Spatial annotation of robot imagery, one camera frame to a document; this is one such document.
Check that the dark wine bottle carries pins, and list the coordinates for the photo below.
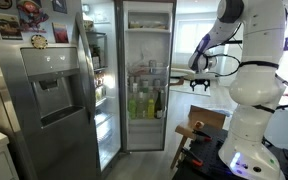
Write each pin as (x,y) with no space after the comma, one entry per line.
(158,106)

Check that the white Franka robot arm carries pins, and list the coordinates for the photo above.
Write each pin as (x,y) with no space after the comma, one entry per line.
(260,86)

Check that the green bottle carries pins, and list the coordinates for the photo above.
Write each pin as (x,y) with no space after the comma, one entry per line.
(132,108)

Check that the round beige magnet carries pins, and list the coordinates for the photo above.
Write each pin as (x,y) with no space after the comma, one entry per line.
(39,41)

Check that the round dark magnet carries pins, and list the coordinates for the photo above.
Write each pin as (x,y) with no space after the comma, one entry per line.
(0,3)

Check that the water and ice dispenser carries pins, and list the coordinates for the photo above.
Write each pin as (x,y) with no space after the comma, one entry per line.
(54,90)

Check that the open refrigerator door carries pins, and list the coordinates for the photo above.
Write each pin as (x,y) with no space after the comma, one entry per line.
(112,83)

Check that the red photo magnet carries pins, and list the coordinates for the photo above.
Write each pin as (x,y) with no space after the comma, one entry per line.
(60,33)

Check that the silver can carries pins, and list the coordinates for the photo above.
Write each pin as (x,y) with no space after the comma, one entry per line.
(152,66)

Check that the yellow bottle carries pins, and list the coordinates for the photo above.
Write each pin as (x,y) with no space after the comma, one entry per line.
(150,108)

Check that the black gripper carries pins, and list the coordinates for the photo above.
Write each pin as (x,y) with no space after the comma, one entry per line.
(200,78)

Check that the landscape picture magnet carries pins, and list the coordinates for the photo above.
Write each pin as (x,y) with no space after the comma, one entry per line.
(7,26)

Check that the wooden chair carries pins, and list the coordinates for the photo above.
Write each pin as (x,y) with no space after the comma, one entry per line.
(204,116)

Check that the colourful character magnet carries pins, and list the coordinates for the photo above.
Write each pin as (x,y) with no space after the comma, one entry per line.
(32,15)

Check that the orange-labelled bread loaf bag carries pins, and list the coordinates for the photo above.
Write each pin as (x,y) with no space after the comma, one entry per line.
(199,125)

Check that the stainless steel freezer door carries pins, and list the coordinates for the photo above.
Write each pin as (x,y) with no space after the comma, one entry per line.
(64,146)

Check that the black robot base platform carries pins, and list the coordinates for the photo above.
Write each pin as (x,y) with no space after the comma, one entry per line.
(210,150)

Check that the pale floor rug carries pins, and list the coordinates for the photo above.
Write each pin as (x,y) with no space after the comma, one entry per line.
(182,90)

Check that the clear pale bottle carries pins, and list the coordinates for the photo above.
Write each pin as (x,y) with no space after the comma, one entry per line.
(141,106)

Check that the small dark photo magnet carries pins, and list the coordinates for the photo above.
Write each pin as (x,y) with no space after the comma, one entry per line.
(59,5)

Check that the refrigerator door with white bins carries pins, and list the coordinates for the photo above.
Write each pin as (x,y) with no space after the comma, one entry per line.
(147,43)

